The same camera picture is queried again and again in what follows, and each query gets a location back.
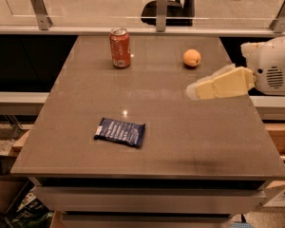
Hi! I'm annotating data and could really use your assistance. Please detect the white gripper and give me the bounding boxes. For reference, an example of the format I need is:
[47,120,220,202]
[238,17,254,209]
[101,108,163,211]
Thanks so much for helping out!
[185,36,285,100]

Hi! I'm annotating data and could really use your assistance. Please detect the orange soda can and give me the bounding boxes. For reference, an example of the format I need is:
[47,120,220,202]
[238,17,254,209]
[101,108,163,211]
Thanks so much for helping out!
[109,28,131,68]

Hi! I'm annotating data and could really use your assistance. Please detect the orange fruit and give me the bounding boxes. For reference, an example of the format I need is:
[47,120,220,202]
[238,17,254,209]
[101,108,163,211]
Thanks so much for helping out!
[183,49,201,67]

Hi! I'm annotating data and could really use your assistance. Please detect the black office chair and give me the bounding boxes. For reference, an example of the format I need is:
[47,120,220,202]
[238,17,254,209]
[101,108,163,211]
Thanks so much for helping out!
[141,0,200,27]

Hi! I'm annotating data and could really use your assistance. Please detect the blue snack packet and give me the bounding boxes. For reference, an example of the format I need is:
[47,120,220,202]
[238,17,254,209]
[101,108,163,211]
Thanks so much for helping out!
[93,118,145,147]

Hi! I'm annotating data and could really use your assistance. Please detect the upper white drawer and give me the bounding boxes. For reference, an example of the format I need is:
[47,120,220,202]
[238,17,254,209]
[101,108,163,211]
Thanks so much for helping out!
[33,187,265,215]

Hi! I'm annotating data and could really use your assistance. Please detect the green snack bag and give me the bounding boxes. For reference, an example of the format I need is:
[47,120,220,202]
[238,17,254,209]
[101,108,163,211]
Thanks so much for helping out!
[11,192,53,228]

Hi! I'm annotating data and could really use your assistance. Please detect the cardboard box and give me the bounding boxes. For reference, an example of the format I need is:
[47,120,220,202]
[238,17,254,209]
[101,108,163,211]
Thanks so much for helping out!
[0,175,27,213]

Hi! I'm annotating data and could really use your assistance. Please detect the middle metal glass bracket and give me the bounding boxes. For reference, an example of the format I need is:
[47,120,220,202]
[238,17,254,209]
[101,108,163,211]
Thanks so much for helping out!
[156,0,167,32]

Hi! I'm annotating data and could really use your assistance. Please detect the left metal glass bracket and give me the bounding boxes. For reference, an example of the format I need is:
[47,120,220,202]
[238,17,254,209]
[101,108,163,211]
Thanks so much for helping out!
[29,0,52,30]

